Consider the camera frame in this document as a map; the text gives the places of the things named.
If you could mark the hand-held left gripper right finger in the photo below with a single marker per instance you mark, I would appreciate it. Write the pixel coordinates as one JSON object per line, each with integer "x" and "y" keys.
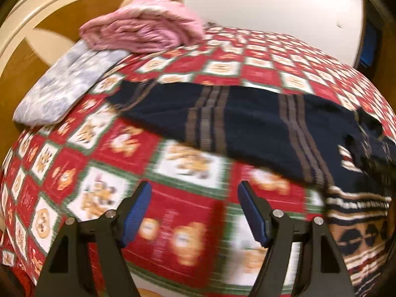
{"x": 252, "y": 213}

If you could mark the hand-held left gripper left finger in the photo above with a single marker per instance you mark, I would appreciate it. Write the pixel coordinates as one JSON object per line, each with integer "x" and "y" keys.
{"x": 137, "y": 213}

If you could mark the navy patterned knit sweater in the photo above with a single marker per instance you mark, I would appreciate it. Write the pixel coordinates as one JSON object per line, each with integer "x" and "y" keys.
{"x": 253, "y": 123}

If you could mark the red patchwork printed blanket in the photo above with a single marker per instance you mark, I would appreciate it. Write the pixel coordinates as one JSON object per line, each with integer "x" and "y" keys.
{"x": 185, "y": 198}

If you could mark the grey floral folded cloth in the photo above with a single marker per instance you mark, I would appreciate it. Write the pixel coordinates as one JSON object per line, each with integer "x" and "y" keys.
{"x": 65, "y": 83}

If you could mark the pink folded cloth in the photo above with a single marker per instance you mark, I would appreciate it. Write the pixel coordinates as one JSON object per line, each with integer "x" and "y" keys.
{"x": 139, "y": 31}

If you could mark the blue fabric item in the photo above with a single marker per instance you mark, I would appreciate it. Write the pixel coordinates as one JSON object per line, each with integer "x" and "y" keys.
{"x": 369, "y": 48}

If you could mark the cream curved wooden frame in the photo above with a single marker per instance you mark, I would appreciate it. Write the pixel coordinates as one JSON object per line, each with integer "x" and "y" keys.
{"x": 18, "y": 27}

